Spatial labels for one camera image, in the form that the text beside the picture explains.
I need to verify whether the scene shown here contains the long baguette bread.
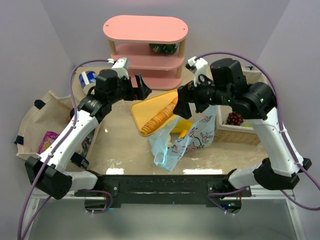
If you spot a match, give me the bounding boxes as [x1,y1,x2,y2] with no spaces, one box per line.
[140,97,178,135]

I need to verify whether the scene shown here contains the yellow plastic tray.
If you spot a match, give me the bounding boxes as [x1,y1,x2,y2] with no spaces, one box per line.
[130,90,178,136]

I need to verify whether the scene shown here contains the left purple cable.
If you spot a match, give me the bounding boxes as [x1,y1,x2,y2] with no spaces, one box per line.
[16,58,116,240]

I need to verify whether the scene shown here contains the blue white paper roll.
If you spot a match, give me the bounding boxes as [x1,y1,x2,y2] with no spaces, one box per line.
[78,70,96,95]

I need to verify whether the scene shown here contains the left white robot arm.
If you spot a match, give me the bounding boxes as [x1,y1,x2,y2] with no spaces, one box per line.
[25,69,152,200]

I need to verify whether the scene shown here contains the aluminium frame rail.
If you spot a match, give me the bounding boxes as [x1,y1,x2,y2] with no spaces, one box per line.
[31,185,286,201]

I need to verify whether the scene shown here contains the pink three-tier shelf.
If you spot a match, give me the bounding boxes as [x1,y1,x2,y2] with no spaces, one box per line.
[103,15,188,90]

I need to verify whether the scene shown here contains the beige canvas tote bag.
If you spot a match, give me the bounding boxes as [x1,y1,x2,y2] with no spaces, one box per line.
[16,91,99,173]

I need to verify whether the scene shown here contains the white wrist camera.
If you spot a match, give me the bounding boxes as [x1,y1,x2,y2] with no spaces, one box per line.
[111,57,130,79]
[185,56,208,87]

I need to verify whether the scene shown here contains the yellow banana bunch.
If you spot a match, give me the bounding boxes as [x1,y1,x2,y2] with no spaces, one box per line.
[170,119,193,134]

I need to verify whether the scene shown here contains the purple cable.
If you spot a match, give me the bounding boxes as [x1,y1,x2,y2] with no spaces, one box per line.
[16,58,116,240]
[194,51,320,211]

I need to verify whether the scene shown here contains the purple grape bunch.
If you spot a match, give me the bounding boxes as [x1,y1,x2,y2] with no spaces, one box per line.
[226,111,244,126]

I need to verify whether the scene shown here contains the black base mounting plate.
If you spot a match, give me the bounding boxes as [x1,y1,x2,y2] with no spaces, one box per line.
[75,174,252,210]

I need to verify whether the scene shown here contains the wicker basket with liner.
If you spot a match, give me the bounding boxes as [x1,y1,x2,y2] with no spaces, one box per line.
[212,69,266,147]

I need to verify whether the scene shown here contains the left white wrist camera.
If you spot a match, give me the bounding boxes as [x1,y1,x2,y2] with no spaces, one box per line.
[111,57,130,79]

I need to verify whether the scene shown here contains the green snack packet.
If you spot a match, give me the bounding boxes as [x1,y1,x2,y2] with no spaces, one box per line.
[149,43,180,55]

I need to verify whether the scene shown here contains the orange yellow mango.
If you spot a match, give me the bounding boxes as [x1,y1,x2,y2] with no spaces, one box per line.
[178,129,189,139]

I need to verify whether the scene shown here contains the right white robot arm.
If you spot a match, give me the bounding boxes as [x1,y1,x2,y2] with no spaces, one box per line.
[173,57,312,191]

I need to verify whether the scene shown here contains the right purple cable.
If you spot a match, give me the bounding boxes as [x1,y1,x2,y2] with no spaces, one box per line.
[194,51,320,211]

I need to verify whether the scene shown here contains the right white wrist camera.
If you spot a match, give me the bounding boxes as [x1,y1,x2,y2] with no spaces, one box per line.
[185,56,208,87]

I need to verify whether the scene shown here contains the light blue plastic bag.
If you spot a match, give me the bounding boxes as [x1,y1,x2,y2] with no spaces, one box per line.
[148,106,217,172]

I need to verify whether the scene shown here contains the purple snack packet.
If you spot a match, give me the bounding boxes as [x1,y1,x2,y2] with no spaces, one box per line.
[37,131,59,154]

